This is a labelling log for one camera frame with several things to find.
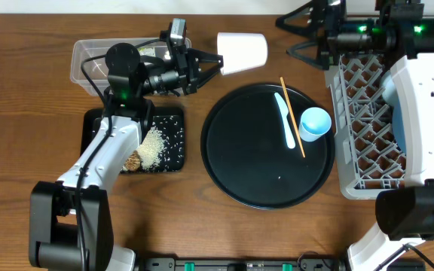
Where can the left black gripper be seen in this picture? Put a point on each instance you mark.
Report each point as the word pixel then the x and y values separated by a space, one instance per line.
pixel 188 69

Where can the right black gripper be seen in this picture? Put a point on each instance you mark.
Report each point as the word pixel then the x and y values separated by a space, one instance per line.
pixel 326 39

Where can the pink cup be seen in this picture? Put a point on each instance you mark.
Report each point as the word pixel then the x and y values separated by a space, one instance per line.
pixel 241 51

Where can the wooden chopstick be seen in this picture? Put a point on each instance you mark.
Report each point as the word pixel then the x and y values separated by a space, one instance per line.
pixel 291 113

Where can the light blue cup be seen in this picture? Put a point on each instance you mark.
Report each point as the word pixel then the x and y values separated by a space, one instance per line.
pixel 314 123

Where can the brown food lump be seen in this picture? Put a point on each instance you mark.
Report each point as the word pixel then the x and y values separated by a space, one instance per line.
pixel 133 163

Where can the dark blue plate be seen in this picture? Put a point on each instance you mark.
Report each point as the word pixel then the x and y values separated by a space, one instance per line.
pixel 398 127

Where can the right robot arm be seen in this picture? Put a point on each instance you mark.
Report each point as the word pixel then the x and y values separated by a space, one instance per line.
pixel 405 216

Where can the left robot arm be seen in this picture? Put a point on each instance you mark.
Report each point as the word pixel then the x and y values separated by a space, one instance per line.
pixel 70 225

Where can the grey dishwasher rack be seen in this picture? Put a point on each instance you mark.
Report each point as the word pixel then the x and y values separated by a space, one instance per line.
pixel 368 158

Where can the black rectangular tray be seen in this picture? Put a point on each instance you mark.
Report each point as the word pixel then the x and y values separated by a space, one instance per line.
pixel 170 121

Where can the round black tray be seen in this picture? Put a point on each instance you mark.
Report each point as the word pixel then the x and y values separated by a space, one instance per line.
pixel 244 150

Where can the pile of white rice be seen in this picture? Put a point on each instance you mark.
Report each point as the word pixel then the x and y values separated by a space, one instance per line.
pixel 150 149

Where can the white bowl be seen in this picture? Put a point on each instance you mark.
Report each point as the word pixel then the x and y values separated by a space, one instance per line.
pixel 389 94

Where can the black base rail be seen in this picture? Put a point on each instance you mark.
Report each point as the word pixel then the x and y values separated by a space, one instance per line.
pixel 305 262

